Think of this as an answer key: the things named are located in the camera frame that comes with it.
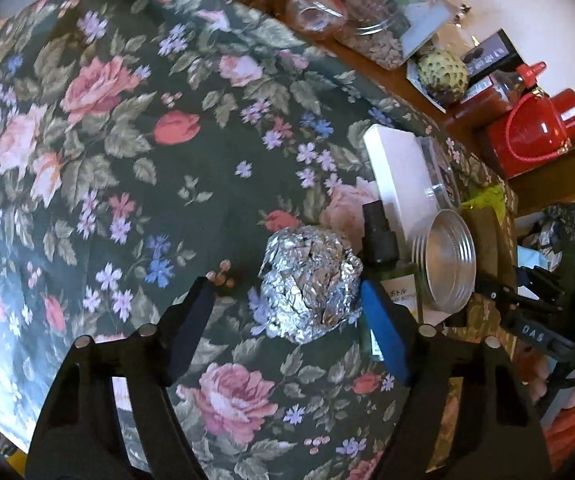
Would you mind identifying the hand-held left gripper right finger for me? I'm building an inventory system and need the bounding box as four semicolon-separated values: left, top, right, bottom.
360;280;553;480

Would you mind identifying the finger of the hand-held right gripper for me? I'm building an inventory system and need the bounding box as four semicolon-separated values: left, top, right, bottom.
476;272;531;312

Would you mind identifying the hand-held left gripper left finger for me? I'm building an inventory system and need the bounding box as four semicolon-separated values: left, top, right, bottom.
24;276;218;480

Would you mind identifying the round silver metal tin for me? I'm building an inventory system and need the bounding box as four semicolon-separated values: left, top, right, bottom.
414;209;477;311

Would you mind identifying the aluminium foil ball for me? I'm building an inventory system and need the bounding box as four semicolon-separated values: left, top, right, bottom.
258;225;365;346

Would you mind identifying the green spray bottle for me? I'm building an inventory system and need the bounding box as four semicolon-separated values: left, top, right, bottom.
359;201;421;363

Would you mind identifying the person's right forearm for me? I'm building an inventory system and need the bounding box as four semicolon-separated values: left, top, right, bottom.
542;370;575;443

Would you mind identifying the person's right hand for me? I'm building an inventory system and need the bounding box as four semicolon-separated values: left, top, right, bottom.
517;349;551;403

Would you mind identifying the floral tablecloth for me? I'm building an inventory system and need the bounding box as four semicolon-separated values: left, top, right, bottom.
0;0;518;480

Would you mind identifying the white rectangular box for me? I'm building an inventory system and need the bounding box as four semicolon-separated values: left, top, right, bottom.
363;124;463;246

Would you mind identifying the red thermos jug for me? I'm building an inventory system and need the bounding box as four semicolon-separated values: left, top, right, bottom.
485;89;575;178

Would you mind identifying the red-capped chili sauce bottle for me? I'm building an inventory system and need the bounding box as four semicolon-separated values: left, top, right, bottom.
455;61;548;121

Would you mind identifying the green custard apple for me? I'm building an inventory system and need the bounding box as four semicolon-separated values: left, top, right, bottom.
417;49;469;106

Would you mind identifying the black box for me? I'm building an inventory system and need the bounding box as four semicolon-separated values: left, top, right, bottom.
462;29;521;81

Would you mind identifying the glass jar with wooden lid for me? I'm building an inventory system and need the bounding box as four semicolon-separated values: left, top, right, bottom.
337;0;481;72

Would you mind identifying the plastic-wrapped red snack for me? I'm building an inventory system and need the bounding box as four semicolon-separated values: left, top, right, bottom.
284;0;351;38

